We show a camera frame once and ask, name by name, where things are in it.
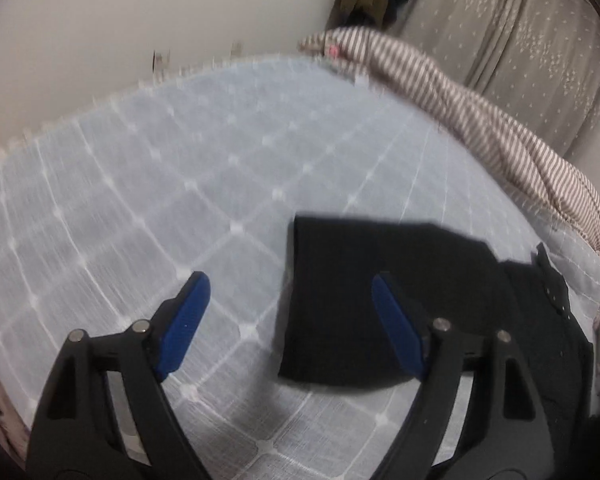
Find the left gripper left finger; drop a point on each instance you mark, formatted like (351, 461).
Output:
(103, 413)

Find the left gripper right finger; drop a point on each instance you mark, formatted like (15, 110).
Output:
(505, 433)

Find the black quilted coat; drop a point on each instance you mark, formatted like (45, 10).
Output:
(357, 282)

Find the light grey checked bedsheet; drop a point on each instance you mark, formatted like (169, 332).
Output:
(107, 214)

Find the striped beige duvet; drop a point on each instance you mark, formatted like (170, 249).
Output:
(508, 150)

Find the beige dotted curtain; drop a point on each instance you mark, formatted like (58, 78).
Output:
(538, 60)

